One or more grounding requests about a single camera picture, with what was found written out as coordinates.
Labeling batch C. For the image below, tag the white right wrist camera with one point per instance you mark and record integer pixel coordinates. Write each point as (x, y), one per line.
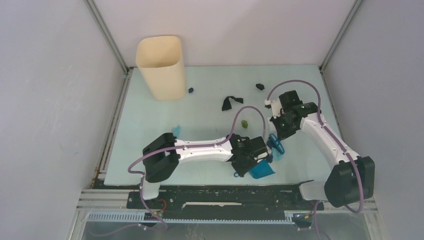
(275, 106)

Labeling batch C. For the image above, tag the left aluminium frame post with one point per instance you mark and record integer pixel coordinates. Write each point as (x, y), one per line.
(104, 159)

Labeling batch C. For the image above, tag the beige waste bin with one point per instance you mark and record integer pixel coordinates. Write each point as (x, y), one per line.
(161, 63)

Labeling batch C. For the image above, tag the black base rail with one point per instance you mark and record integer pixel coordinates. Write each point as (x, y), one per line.
(263, 202)

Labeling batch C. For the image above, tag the green paper scrap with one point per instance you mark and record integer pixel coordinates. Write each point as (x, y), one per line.
(244, 124)

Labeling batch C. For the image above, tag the blue dustpan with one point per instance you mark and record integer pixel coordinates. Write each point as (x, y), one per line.
(261, 170)

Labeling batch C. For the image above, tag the grey cable duct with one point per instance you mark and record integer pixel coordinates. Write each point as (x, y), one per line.
(145, 217)

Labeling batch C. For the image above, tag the right aluminium frame post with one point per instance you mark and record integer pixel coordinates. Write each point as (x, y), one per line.
(355, 8)

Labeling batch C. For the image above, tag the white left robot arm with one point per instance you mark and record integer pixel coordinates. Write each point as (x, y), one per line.
(162, 156)

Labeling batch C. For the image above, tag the light blue scrap left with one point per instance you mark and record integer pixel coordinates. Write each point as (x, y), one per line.
(176, 131)

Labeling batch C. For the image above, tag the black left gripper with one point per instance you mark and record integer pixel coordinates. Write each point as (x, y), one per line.
(241, 171)

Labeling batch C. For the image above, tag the blue hand brush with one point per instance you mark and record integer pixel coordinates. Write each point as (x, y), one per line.
(273, 142)

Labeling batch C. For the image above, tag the aluminium frame post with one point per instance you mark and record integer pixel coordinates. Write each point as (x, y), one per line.
(104, 159)
(355, 8)

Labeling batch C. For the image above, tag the light blue scrap right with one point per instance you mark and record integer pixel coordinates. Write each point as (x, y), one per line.
(277, 157)

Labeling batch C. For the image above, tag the small black paper scrap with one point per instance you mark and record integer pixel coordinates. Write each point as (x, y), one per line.
(260, 86)

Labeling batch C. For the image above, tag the light blue scrap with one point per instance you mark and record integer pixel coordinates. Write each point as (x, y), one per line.
(277, 157)
(176, 131)

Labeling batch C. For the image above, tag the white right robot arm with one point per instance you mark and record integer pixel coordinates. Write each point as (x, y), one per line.
(352, 177)

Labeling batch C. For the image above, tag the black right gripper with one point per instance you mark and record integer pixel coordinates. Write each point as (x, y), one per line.
(283, 135)

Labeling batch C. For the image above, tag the long black paper scrap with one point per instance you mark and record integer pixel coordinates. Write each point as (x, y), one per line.
(226, 105)

